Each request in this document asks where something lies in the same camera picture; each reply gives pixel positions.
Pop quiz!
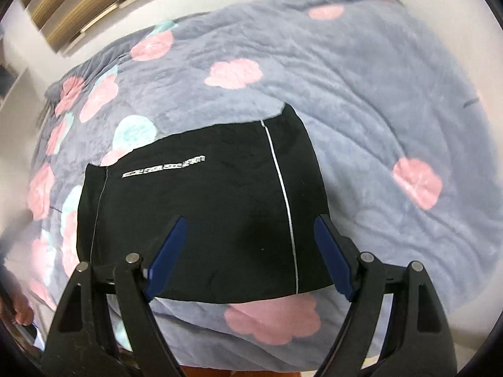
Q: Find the black jacket with grey stripe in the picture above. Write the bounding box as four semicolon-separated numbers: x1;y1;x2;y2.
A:
76;102;331;305

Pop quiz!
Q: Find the wooden slat panel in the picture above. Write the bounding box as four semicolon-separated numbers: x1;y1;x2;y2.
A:
18;0;191;55

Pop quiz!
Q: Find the grey floral blanket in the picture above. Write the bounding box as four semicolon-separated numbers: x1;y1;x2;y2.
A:
27;0;500;374

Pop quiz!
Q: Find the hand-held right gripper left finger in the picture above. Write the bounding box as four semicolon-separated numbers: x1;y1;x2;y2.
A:
41;215;188;377

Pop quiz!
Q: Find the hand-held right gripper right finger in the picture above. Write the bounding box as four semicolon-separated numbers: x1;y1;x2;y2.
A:
314;214;459;377

